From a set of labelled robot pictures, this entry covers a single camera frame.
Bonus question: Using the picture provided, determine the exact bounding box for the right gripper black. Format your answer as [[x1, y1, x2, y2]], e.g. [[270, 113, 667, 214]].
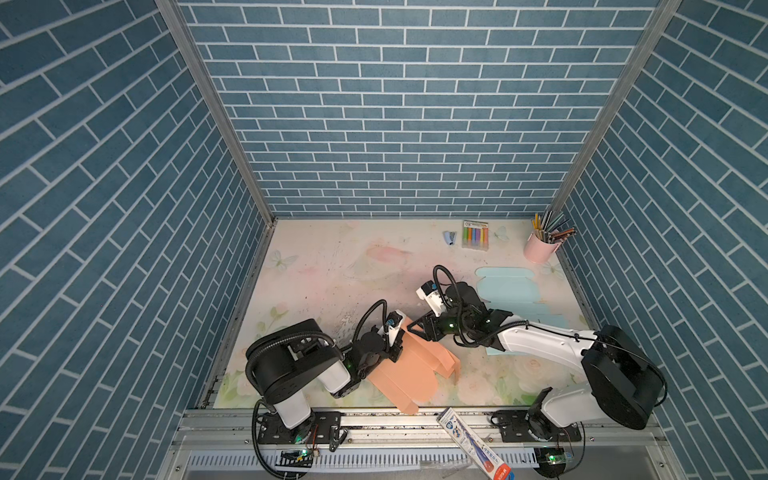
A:
[[405, 308, 472, 341]]

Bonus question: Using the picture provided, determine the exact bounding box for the pink cardboard box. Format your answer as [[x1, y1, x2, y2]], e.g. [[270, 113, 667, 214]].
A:
[[367, 317, 461, 415]]

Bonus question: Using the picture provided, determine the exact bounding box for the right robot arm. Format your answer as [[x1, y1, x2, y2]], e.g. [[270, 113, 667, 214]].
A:
[[408, 265, 668, 441]]

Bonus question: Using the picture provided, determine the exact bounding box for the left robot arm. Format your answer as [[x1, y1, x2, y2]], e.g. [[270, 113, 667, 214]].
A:
[[244, 299, 405, 429]]

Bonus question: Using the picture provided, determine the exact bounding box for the toothpaste tube box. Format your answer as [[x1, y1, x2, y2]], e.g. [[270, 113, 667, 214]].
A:
[[437, 407, 515, 480]]

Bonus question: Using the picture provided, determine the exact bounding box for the light blue cardboard box blank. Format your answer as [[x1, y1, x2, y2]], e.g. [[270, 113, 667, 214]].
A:
[[475, 265, 580, 365]]

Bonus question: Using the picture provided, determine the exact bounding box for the coloured marker pack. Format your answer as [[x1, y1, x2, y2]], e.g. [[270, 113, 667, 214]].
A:
[[462, 220, 489, 251]]

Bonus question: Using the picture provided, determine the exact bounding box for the pink pencil cup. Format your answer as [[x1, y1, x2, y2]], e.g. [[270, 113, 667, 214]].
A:
[[523, 233, 563, 264]]

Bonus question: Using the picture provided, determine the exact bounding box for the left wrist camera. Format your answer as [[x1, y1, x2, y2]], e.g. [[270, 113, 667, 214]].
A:
[[384, 310, 405, 347]]

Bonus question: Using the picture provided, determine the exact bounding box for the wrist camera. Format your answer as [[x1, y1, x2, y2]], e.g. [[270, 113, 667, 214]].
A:
[[384, 310, 405, 347], [416, 281, 446, 317]]

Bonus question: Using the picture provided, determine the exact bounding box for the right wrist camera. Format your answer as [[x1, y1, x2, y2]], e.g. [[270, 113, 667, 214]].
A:
[[416, 281, 446, 317]]

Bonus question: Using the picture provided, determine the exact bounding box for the aluminium mounting rail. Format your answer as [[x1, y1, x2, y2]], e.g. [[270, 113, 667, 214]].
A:
[[158, 407, 684, 479]]

